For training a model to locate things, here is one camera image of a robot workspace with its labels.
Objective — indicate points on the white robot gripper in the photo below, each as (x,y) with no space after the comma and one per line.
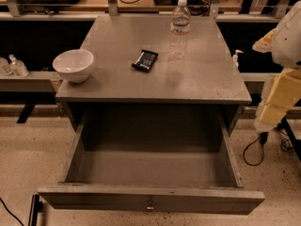
(289,41)

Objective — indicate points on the clear plastic water bottle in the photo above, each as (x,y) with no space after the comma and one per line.
(180,24)

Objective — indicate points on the white pump dispenser bottle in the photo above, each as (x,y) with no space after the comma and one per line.
(235,57)

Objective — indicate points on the open grey top drawer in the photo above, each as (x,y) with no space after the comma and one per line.
(179,157)

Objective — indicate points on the metal drawer knob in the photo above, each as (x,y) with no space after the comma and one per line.
(150,207)

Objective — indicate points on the clear sanitizer bottle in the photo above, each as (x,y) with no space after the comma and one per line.
(18,66)

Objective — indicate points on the clear round bottle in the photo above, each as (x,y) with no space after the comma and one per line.
(5,67)

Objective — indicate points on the grey wooden cabinet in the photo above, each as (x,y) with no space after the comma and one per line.
(206,75)

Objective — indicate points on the black snack bar packet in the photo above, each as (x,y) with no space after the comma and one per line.
(145,61)

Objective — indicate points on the white ceramic bowl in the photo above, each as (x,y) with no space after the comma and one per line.
(74,65)

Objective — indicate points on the black metal stand leg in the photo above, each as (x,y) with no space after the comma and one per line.
(35,207)

